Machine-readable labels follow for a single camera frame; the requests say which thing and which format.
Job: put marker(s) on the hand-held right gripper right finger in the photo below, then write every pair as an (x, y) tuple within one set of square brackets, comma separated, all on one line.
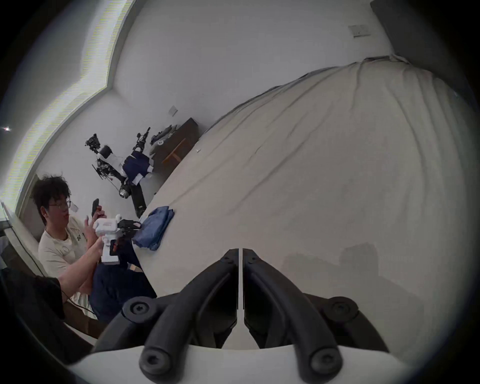
[(303, 318)]

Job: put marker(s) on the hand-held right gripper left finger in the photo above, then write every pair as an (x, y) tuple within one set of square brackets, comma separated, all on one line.
[(176, 318)]

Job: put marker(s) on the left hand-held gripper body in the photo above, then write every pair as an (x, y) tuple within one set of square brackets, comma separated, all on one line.
[(105, 226)]

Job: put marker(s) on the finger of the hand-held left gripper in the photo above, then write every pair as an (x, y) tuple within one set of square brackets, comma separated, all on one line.
[(131, 224), (125, 233)]

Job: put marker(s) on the person's left forearm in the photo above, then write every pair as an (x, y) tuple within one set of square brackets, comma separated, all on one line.
[(80, 268)]

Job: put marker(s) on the person's left hand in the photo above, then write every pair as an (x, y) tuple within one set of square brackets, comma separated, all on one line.
[(100, 245)]

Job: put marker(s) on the blue folded garment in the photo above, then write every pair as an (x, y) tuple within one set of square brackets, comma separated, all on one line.
[(155, 228)]

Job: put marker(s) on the black robot with blue cloth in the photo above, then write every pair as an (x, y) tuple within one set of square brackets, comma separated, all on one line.
[(127, 168)]

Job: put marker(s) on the dark wooden table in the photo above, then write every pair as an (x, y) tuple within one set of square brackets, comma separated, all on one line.
[(183, 140)]

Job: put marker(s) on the bed with beige sheet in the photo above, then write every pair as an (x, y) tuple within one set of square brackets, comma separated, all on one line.
[(318, 168)]

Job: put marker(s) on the dark padded headboard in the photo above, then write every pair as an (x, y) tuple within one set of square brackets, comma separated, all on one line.
[(420, 41)]

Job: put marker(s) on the white wall switch plate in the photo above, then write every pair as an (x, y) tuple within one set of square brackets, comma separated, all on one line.
[(360, 30), (173, 110)]

